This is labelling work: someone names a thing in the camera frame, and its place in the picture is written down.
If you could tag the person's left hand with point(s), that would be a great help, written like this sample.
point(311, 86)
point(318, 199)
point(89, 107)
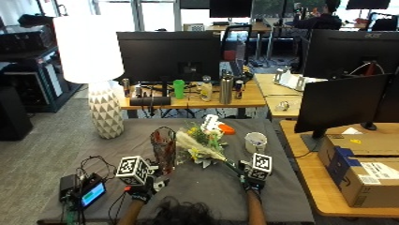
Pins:
point(141, 193)

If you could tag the person's right hand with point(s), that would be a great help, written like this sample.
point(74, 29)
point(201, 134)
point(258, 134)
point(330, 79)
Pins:
point(252, 186)

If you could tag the flower bouquet with pampas grass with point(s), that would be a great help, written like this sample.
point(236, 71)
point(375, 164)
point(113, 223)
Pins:
point(199, 142)

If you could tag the white marker cube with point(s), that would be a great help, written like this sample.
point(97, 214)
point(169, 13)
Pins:
point(133, 170)
point(260, 166)

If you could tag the white paper cup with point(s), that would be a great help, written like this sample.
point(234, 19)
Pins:
point(255, 143)

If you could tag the dark glass vase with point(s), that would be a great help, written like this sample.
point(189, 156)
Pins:
point(162, 150)

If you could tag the grey tablecloth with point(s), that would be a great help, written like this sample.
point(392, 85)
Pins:
point(207, 190)

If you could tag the orange plastic object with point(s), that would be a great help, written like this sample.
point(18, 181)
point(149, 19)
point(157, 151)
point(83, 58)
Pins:
point(226, 128)

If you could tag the wooden desk with rounded corner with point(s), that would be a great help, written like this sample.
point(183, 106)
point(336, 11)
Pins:
point(303, 175)

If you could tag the black device with blue screen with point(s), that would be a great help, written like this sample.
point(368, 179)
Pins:
point(91, 193)

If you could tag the white patterned object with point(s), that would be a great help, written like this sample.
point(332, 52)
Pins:
point(208, 122)

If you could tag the small black box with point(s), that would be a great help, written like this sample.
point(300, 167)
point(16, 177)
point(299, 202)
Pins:
point(68, 185)

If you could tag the blue and red drink can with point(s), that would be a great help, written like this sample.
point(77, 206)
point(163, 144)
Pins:
point(238, 90)

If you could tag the steel water bottle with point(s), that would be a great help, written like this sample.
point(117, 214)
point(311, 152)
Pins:
point(226, 89)

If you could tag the light wooden desk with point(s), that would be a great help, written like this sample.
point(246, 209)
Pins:
point(274, 90)

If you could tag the black bar-shaped box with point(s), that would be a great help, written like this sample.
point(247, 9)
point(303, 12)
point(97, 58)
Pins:
point(149, 101)

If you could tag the clear bottle with yellow label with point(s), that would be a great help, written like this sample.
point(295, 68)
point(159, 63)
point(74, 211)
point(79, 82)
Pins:
point(206, 89)

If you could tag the cardboard box with blue tape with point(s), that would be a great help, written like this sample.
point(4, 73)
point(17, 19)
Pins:
point(365, 168)

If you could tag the green plastic cup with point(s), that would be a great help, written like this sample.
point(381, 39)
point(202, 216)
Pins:
point(178, 89)

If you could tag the white folded object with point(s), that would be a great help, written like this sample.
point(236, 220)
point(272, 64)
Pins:
point(292, 80)

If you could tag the black monitor on stand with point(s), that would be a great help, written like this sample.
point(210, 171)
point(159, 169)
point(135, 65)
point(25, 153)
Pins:
point(340, 103)

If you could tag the dark drink can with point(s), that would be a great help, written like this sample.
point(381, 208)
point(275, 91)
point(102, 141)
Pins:
point(125, 88)

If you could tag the black office chair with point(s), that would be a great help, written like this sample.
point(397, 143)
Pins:
point(235, 43)

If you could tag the wide black monitor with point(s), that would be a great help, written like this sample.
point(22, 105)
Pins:
point(167, 56)

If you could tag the black cabinet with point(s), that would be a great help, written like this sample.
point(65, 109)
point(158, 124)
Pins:
point(12, 112)

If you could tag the white lamp with patterned base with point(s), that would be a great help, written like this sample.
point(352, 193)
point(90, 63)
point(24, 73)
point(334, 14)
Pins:
point(89, 53)

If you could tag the black monitor with logo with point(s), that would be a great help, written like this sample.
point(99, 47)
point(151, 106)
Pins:
point(352, 51)

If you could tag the black equipment rack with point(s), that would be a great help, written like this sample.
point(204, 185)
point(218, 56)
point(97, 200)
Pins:
point(34, 75)

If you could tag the distant black monitor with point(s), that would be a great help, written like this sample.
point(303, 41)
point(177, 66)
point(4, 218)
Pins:
point(230, 8)

